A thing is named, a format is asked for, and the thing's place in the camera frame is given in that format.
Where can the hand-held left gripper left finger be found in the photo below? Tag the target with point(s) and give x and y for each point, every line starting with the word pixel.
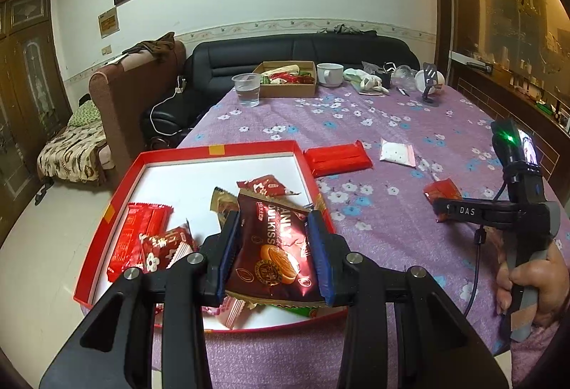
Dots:
pixel 229 260

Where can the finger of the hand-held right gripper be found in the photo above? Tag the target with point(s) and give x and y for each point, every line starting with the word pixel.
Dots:
pixel 458 210

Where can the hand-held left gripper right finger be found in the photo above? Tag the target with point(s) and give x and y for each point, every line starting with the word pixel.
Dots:
pixel 318 255

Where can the dark red biscuit packet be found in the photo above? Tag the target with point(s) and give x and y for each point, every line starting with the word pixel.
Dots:
pixel 271 255

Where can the pink snack packet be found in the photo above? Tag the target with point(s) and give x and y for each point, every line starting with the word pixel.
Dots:
pixel 231 311

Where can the green snack packet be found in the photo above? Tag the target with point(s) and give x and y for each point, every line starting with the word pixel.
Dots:
pixel 303 309

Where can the red white-flower snack packet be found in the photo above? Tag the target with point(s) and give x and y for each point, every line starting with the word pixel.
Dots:
pixel 162 248

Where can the dark red flower snack packet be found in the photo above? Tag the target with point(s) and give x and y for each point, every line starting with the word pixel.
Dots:
pixel 265 186

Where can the red shallow box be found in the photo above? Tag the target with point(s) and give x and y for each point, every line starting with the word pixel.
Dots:
pixel 178 179

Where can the person's right hand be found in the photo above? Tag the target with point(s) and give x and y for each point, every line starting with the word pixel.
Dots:
pixel 554 286

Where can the gold snack packet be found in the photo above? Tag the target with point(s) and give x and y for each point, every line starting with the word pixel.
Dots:
pixel 222 204

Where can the white pink-edged snack packet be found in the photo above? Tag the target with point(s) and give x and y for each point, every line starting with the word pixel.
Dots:
pixel 395 153

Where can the long red snack packet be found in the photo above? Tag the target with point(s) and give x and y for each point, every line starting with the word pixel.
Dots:
pixel 133 233
pixel 338 159

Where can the grey phone stand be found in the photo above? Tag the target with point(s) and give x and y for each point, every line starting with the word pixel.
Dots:
pixel 431 100

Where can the purple floral tablecloth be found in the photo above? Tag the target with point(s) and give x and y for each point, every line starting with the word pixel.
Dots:
pixel 356 126

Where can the black pouch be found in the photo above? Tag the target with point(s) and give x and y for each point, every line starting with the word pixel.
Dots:
pixel 384 78

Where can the white cloth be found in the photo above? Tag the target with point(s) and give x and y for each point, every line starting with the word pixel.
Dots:
pixel 367 81

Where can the cardboard box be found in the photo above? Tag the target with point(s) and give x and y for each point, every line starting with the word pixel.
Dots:
pixel 287 90

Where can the clear plastic cup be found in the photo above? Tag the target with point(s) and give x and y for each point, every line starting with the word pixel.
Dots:
pixel 247 88

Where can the white mug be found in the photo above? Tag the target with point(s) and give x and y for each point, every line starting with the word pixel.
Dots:
pixel 329 75

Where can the pile of assorted packets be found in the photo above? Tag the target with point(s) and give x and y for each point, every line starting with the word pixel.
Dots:
pixel 285 76

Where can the brown armchair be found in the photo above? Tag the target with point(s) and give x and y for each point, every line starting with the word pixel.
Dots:
pixel 120 104

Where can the patterned blanket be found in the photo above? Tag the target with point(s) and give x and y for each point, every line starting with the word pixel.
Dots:
pixel 71 148

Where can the wooden glass cabinet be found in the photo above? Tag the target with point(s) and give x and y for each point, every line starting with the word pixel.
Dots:
pixel 490 15

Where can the green pillow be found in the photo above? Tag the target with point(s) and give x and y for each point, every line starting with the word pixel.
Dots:
pixel 87 115

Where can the black leather sofa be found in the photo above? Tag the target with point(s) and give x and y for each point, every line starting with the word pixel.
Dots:
pixel 249 55

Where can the dark cloth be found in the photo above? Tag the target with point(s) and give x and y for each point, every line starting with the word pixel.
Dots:
pixel 349 29

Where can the dark clothing on armchair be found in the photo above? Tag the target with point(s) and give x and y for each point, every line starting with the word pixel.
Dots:
pixel 153 45

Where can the wooden door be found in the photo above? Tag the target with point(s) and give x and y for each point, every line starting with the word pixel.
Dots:
pixel 26 81

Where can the yellow wall notice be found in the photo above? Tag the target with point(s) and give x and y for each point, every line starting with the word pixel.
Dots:
pixel 109 21

